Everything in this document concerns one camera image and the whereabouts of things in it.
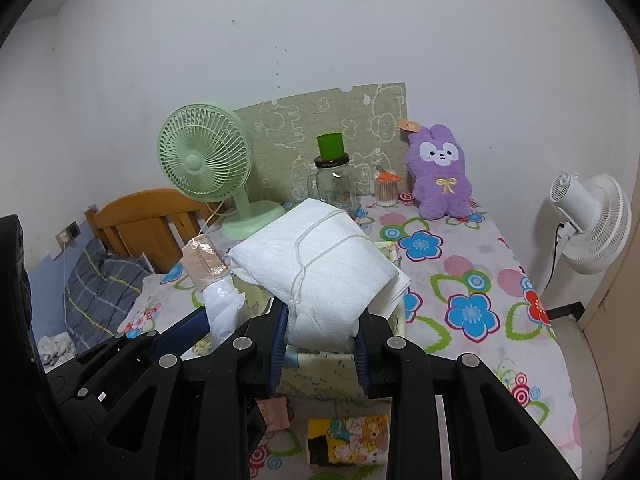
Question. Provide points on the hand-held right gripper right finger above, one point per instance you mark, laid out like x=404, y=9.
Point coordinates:
x=361, y=365

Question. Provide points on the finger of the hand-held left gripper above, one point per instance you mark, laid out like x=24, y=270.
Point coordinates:
x=187, y=332
x=135, y=340

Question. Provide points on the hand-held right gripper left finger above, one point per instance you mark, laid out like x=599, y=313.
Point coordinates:
x=277, y=355

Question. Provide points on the cartoon print fabric storage box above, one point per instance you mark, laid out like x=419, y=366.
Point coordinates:
x=320, y=375

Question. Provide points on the pink cat print packet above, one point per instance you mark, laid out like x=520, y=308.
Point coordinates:
x=276, y=414

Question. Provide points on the beige stockings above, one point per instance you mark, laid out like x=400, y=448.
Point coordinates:
x=205, y=265

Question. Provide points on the yellow cartoon tissue pack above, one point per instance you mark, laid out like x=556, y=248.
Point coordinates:
x=350, y=435

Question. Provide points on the white towel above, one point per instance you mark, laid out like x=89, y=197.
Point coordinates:
x=320, y=270

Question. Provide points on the grey plaid pillow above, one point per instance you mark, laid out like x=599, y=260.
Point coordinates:
x=100, y=290

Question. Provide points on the crumpled white cloth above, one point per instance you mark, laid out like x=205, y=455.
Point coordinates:
x=55, y=350

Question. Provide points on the wooden bed headboard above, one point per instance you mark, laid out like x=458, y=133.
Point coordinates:
x=135, y=220

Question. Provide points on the floral tablecloth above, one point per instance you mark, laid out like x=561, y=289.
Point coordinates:
x=450, y=280

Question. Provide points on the green desk fan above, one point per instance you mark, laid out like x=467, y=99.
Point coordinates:
x=200, y=160

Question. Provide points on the toothpick holder with orange lid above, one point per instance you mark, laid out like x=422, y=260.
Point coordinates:
x=386, y=192

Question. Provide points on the purple plush bunny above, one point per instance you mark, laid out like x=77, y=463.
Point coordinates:
x=440, y=185

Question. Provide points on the green plastic cup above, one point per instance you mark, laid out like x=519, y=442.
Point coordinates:
x=331, y=146

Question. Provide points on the green printed board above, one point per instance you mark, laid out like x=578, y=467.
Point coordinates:
x=280, y=125

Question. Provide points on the white standing fan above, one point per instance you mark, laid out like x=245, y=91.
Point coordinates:
x=600, y=225

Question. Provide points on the wall socket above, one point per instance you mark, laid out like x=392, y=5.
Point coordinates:
x=67, y=234

